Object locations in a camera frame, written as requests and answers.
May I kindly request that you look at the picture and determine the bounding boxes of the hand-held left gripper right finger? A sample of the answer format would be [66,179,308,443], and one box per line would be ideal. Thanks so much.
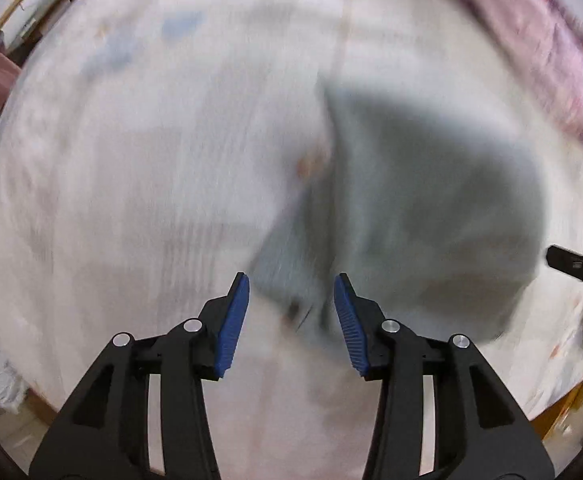
[334,272,556,480]

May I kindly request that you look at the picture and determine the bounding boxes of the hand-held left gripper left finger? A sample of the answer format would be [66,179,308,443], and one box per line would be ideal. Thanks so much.
[28,272,250,480]

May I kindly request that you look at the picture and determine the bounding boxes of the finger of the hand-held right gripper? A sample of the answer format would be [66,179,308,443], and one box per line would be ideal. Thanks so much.
[545,245,583,297]

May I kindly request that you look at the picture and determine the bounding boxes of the grey zip hoodie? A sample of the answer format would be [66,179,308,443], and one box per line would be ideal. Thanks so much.
[248,77,547,348]

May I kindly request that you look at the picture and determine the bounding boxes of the printed bed sheet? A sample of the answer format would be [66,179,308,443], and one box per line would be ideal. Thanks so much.
[0,0,583,480]

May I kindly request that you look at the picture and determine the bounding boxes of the purple floral quilt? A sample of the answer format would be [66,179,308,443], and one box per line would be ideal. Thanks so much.
[361,0,583,146]

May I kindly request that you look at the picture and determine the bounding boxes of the wooden bed rail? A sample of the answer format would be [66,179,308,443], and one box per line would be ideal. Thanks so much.
[531,375,583,443]

